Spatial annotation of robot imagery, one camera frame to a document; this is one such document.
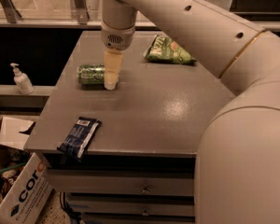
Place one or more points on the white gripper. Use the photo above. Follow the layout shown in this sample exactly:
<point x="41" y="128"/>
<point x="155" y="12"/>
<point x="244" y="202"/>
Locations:
<point x="118" y="39"/>

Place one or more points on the green soda can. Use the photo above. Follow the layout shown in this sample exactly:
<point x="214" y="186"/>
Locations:
<point x="91" y="74"/>

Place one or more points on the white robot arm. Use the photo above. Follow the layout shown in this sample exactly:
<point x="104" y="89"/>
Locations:
<point x="237" y="171"/>

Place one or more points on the green chip bag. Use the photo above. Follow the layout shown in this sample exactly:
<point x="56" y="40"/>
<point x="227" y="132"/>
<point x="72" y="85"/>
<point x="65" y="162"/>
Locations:
<point x="164" y="49"/>

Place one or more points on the blue snack packet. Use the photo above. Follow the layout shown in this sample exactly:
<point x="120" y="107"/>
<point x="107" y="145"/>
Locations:
<point x="79" y="138"/>

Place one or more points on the white pump bottle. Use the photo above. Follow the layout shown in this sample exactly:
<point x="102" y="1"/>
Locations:
<point x="22" y="81"/>

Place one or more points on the grey drawer cabinet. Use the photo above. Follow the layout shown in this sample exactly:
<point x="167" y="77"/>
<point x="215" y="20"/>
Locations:
<point x="139" y="166"/>

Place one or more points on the white cardboard box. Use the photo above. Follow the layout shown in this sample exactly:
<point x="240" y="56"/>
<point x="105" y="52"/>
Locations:
<point x="23" y="188"/>

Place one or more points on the metal railing post middle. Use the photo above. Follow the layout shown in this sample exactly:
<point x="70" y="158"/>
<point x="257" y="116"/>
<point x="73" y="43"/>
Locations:
<point x="82" y="12"/>

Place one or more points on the metal railing post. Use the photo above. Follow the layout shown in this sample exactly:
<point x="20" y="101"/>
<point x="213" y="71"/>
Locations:
<point x="11" y="13"/>
<point x="82" y="12"/>

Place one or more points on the metal railing post left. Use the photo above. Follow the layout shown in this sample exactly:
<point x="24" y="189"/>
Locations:
<point x="11" y="13"/>

